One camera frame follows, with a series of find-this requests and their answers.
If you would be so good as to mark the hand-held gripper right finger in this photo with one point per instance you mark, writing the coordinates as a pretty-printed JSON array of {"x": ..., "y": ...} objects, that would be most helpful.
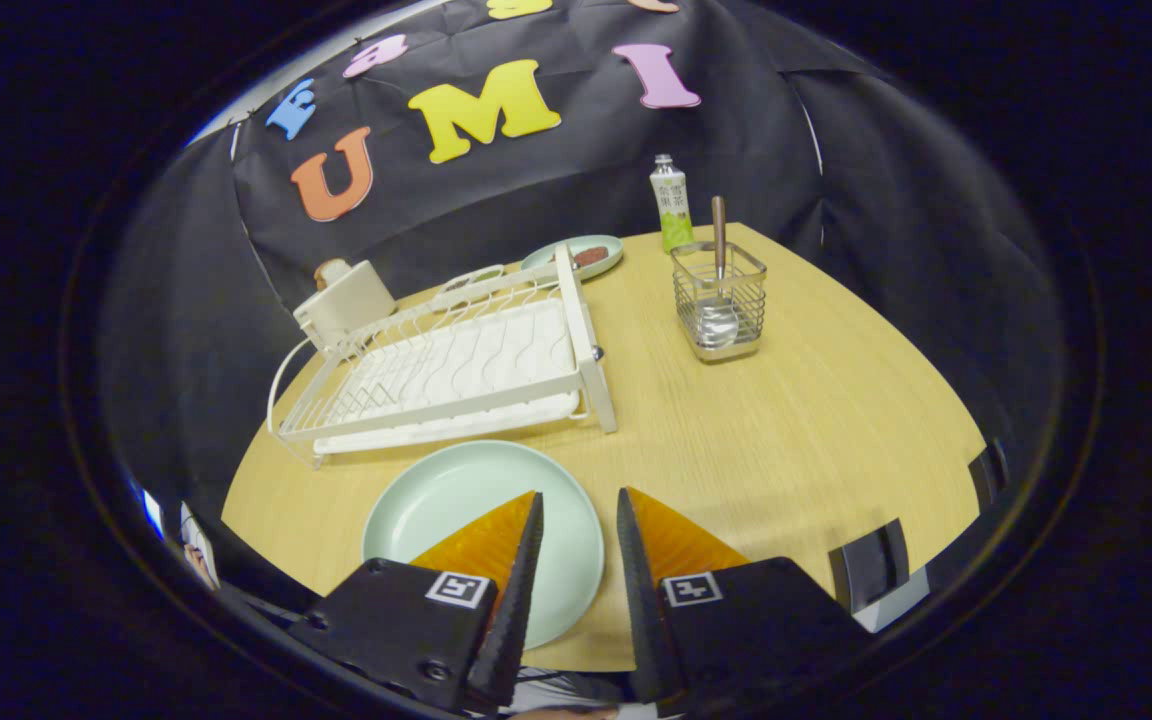
[{"x": 641, "y": 610}]

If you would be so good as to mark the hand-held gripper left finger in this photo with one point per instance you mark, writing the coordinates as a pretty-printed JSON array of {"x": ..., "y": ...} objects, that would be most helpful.
[{"x": 516, "y": 610}]

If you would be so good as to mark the light green plate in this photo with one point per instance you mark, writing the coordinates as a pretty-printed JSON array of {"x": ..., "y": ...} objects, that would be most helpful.
[{"x": 456, "y": 490}]

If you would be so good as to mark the white dish rack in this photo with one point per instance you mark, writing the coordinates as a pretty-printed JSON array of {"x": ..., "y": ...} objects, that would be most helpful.
[{"x": 591, "y": 350}]

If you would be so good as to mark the small white dish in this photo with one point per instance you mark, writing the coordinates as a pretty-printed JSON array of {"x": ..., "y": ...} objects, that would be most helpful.
[{"x": 471, "y": 278}]

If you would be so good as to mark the small green plate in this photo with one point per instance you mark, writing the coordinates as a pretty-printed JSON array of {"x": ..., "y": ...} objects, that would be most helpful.
[{"x": 548, "y": 260}]

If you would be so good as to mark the black table clamp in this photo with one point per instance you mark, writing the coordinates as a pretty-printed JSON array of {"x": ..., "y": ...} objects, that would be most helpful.
[
  {"x": 871, "y": 565},
  {"x": 989, "y": 475}
]

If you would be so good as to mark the white toaster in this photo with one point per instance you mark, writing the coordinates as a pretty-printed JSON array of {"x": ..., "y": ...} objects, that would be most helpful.
[{"x": 351, "y": 300}]

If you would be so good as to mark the reddish food pieces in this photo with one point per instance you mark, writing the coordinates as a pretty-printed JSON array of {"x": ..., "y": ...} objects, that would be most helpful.
[{"x": 591, "y": 256}]

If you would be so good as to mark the bread slice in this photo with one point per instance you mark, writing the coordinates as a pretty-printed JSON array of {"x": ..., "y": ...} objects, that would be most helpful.
[{"x": 331, "y": 272}]

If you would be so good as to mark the green label drink bottle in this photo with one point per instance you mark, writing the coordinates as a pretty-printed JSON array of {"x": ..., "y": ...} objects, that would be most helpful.
[{"x": 673, "y": 205}]

